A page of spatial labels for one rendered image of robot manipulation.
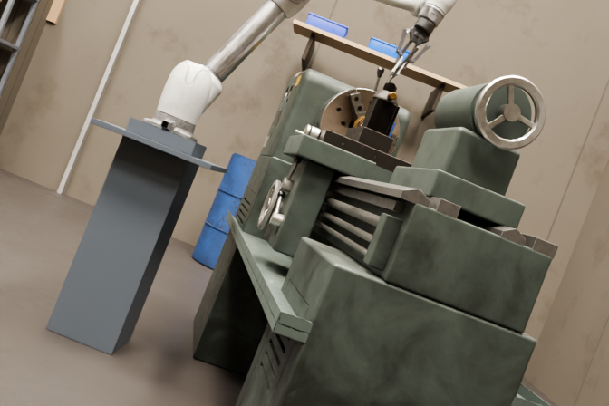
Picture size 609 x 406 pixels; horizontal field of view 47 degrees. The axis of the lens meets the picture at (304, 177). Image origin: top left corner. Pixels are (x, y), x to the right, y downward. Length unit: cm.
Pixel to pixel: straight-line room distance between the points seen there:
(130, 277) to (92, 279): 13
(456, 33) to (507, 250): 486
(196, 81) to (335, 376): 147
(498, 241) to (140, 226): 145
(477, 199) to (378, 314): 30
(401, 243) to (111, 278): 143
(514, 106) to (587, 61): 500
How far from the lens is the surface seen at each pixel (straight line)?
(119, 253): 252
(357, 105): 261
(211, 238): 513
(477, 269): 138
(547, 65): 632
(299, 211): 190
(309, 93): 280
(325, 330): 132
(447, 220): 134
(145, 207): 249
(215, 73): 277
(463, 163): 146
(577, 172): 631
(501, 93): 149
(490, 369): 144
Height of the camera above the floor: 78
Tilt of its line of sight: 1 degrees up
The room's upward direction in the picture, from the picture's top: 22 degrees clockwise
